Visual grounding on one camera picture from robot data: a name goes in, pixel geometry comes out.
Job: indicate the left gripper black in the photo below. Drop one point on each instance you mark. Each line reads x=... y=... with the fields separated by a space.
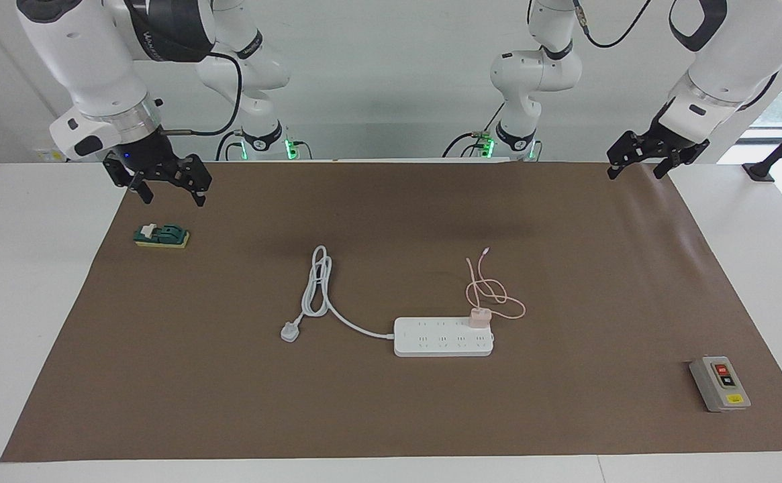
x=669 y=132

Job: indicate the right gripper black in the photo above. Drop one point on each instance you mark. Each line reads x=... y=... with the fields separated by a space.
x=145 y=153

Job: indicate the pink charger adapter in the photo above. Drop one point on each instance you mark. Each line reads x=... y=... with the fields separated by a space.
x=479 y=318

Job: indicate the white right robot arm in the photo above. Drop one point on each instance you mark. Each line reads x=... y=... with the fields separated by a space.
x=88 y=60

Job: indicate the brown table mat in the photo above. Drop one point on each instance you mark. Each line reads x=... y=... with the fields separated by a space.
x=390 y=409

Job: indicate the grey push-button switch box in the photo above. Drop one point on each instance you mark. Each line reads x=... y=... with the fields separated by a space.
x=716 y=389

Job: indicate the black camera stand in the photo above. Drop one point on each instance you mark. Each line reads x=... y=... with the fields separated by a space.
x=760 y=171

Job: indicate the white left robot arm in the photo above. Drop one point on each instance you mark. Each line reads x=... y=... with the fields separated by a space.
x=733 y=74

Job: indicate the white wall socket box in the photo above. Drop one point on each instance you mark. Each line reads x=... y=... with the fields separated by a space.
x=48 y=155

